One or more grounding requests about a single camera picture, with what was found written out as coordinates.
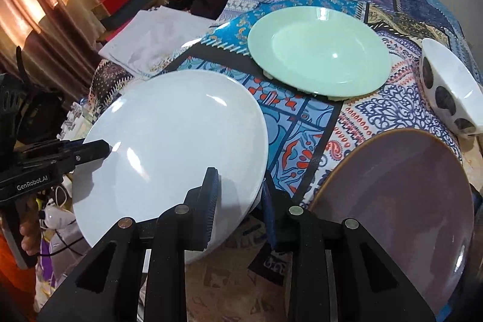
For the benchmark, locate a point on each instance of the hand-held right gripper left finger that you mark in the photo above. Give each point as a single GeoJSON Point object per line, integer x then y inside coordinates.
{"type": "Point", "coordinates": [210, 201]}

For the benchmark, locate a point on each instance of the white folded cloth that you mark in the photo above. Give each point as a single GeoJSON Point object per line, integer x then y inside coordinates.
{"type": "Point", "coordinates": [151, 39]}

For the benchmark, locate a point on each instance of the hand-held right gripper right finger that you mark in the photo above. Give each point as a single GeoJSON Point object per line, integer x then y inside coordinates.
{"type": "Point", "coordinates": [268, 216]}

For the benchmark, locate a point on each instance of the pink curtain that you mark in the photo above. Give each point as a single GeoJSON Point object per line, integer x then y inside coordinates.
{"type": "Point", "coordinates": [49, 1]}

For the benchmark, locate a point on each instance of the green plate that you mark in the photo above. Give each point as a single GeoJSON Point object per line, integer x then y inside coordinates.
{"type": "Point", "coordinates": [320, 50]}

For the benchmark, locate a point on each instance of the white plate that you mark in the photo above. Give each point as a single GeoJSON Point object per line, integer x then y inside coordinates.
{"type": "Point", "coordinates": [169, 152]}

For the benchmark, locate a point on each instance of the patterned blue blanket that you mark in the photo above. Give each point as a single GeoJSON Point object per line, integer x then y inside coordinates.
{"type": "Point", "coordinates": [302, 133]}

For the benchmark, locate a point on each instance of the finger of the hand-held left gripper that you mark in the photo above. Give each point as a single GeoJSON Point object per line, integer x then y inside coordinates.
{"type": "Point", "coordinates": [92, 151]}
{"type": "Point", "coordinates": [49, 147]}

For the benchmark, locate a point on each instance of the person's left hand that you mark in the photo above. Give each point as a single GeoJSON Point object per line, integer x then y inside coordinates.
{"type": "Point", "coordinates": [28, 229]}

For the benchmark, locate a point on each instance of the white bowl with dark spots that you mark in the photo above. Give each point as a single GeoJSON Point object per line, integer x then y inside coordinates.
{"type": "Point", "coordinates": [449, 84]}

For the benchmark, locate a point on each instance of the purple plate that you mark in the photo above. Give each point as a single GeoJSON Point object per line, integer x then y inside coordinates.
{"type": "Point", "coordinates": [400, 216]}

